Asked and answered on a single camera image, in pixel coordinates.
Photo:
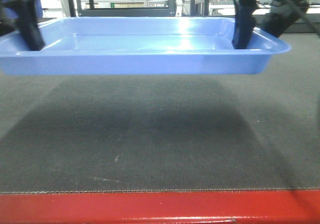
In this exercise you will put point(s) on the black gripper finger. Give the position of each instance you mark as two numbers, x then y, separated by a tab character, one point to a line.
244	22
27	23

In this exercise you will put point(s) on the blue plastic tray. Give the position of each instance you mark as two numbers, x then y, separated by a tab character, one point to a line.
138	46

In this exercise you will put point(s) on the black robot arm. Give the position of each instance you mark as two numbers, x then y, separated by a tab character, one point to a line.
282	14

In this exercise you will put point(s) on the dark metal frame cart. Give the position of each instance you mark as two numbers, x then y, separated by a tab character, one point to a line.
117	8

